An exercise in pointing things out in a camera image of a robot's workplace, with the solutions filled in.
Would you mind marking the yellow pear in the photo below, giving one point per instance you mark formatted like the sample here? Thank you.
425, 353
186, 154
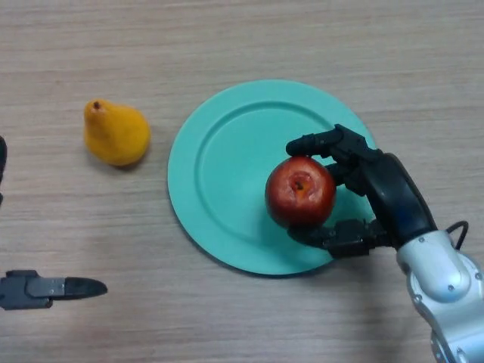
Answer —
115, 136

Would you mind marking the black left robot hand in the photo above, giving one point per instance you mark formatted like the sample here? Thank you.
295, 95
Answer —
34, 289

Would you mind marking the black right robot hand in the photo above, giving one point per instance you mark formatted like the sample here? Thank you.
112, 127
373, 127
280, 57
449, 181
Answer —
397, 196

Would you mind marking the red apple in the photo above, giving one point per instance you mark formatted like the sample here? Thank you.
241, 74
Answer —
298, 200

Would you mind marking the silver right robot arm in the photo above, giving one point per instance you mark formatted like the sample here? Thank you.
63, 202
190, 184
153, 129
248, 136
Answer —
450, 287

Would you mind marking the green round plate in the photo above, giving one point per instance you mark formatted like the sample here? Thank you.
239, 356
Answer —
227, 181

